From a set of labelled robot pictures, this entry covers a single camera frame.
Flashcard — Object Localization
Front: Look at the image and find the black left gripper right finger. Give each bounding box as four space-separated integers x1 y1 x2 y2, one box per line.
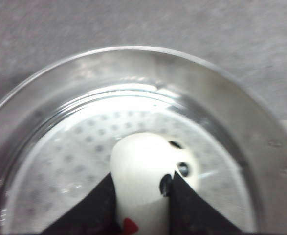
169 173 243 235

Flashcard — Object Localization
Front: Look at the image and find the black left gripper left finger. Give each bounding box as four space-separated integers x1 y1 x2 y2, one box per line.
44 174 121 235

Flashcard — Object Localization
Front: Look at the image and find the white panda bun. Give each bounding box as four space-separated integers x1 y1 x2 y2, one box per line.
110 132 200 235

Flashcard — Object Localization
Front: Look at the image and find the stainless steel steamer pot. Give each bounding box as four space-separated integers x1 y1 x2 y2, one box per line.
0 46 287 235

